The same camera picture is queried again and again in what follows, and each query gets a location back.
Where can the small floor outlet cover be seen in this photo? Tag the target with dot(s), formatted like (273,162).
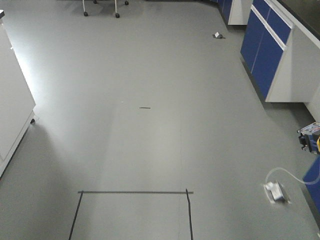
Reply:
(218,35)

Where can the white rolling cabinet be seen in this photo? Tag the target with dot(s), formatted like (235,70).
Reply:
(16,100)

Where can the floor socket box with tube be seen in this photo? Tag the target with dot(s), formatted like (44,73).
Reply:
(275,191)

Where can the rolling chair legs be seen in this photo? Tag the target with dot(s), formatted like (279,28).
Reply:
(98,7)

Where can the blue white lab cabinet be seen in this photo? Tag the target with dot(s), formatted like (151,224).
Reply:
(281,46)

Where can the yellow mushroom push button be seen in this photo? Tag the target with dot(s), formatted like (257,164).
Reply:
(309,138)

